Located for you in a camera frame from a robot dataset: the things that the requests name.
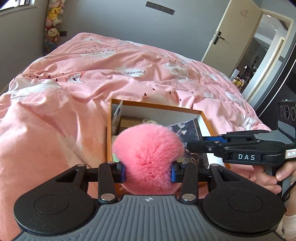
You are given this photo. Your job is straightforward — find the dark photo album book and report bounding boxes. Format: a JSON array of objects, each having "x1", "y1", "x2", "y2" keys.
[{"x1": 166, "y1": 118, "x2": 210, "y2": 169}]

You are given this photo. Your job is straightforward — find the pink fluffy pompom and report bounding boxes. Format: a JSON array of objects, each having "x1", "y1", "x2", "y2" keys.
[{"x1": 112, "y1": 125, "x2": 184, "y2": 195}]

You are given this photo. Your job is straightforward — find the gold gift box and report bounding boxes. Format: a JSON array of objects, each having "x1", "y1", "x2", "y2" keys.
[{"x1": 118, "y1": 116, "x2": 142, "y2": 133}]

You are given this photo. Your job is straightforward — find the white Vaseline tube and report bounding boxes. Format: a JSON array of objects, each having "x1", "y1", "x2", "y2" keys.
[{"x1": 111, "y1": 101, "x2": 123, "y2": 136}]

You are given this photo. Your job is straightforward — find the crochet white bunny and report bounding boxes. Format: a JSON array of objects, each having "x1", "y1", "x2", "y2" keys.
[{"x1": 141, "y1": 118, "x2": 158, "y2": 126}]

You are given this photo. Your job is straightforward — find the person right hand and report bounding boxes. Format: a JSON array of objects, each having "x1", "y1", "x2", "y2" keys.
[{"x1": 253, "y1": 161, "x2": 295, "y2": 194}]

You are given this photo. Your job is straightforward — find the orange cardboard box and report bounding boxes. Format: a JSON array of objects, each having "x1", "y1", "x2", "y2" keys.
[{"x1": 106, "y1": 98, "x2": 231, "y2": 186}]

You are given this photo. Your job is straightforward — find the pink bed duvet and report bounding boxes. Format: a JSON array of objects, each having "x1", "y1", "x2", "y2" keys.
[{"x1": 1, "y1": 33, "x2": 266, "y2": 240}]

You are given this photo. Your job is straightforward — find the cream room door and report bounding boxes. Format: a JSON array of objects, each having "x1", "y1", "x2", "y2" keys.
[{"x1": 201, "y1": 0, "x2": 262, "y2": 77}]

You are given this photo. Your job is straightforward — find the plush toy column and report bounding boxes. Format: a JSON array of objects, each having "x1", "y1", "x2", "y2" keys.
[{"x1": 43, "y1": 0, "x2": 66, "y2": 55}]

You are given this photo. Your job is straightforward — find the wall switch panel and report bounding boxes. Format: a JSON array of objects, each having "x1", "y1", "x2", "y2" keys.
[{"x1": 145, "y1": 1, "x2": 175, "y2": 15}]

